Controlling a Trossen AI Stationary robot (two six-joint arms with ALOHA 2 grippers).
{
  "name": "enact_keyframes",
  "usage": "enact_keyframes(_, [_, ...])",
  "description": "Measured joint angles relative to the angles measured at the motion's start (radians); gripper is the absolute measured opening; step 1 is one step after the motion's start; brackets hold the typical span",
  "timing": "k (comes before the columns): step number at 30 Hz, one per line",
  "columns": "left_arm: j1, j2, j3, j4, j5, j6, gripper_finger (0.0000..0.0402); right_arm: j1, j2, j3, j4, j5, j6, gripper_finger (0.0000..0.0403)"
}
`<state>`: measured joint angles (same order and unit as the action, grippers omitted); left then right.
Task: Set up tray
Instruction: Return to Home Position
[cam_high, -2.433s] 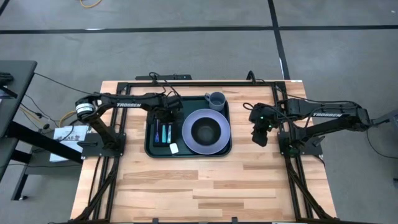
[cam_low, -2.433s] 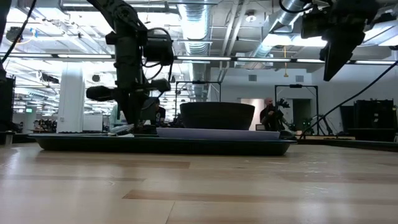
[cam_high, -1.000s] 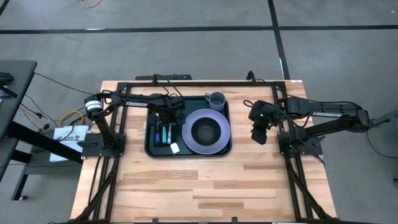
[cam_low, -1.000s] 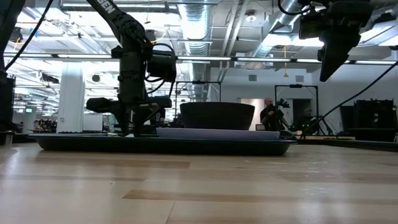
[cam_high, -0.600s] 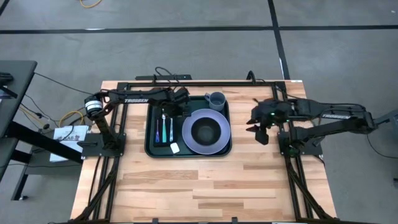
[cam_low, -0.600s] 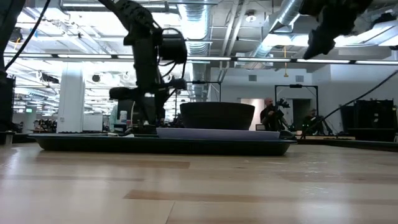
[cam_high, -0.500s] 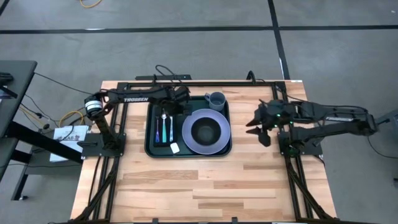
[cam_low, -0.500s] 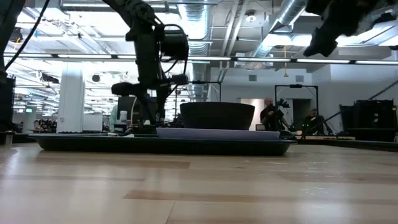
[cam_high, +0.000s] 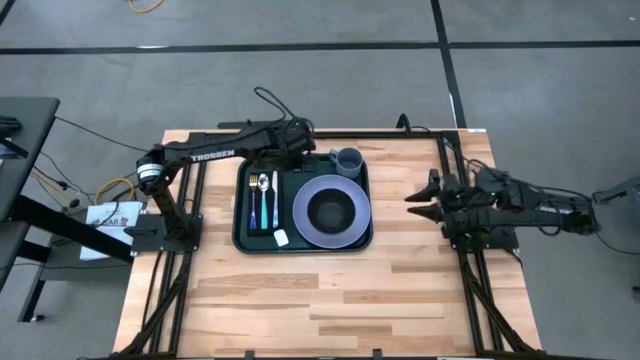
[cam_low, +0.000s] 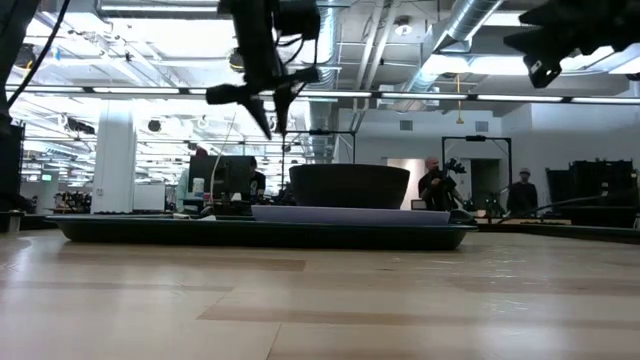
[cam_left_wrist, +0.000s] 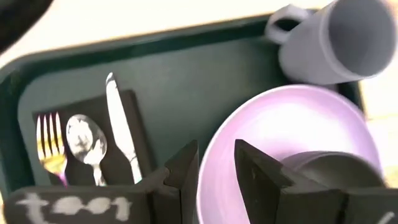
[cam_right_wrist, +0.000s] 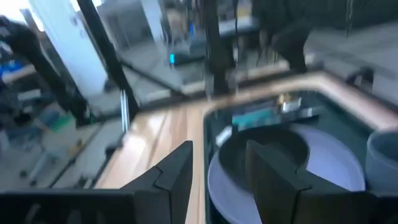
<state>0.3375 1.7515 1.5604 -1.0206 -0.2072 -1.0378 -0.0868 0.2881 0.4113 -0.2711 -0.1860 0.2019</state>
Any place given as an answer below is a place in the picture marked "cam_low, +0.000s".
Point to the black bowl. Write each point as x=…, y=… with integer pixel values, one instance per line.
x=350, y=187

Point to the dark green tray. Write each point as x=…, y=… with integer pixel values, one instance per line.
x=250, y=237

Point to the white cabinet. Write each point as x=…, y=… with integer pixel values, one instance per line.
x=149, y=197

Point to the stacked black crates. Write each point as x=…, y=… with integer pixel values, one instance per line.
x=595, y=190

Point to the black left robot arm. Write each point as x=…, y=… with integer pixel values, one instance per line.
x=255, y=30

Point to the silver ventilation duct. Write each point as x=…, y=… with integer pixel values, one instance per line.
x=465, y=25

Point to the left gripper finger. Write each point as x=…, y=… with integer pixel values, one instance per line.
x=261, y=115
x=284, y=105

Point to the white building pillar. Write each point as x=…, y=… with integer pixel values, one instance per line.
x=114, y=160

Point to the black computer monitor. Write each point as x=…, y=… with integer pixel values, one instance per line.
x=220, y=177

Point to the black camera frame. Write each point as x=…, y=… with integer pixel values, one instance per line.
x=320, y=133
x=475, y=138

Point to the long ceiling light strip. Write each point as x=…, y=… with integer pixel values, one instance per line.
x=425, y=96

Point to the lavender flat plate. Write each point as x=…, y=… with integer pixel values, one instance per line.
x=350, y=216

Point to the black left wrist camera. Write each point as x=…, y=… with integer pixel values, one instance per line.
x=297, y=17

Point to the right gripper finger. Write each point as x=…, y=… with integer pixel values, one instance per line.
x=525, y=42
x=544, y=70

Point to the person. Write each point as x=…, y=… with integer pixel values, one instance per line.
x=257, y=182
x=435, y=187
x=522, y=195

